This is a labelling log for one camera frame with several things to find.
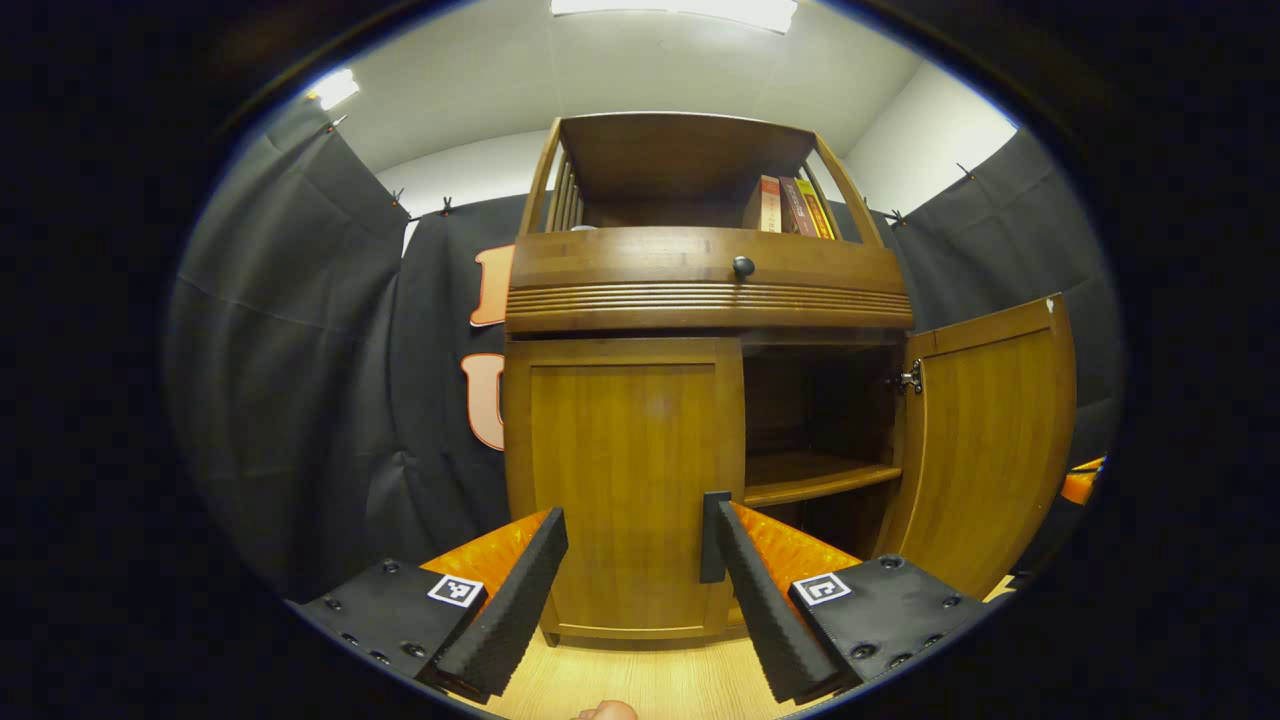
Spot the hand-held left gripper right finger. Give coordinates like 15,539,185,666
715,498,991,704

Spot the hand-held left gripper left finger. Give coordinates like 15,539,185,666
285,506,569,704

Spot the wooden cabinet door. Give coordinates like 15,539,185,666
875,293,1078,601
503,337,746,641

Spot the wooden double-door shoe cabinet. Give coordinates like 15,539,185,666
503,112,916,646

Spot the wooden cabinet drawer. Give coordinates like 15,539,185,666
512,226,906,291

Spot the wooden inner shelf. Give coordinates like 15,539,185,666
743,450,903,508

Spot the black backdrop cloth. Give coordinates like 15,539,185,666
165,100,1126,601

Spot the yellow book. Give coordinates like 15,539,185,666
795,178,836,241

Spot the dark brown book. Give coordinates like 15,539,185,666
778,177,819,238

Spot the tan red book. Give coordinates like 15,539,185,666
742,176,783,233

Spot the rectangular ceiling light panel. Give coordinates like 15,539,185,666
305,68,361,111
550,0,799,33

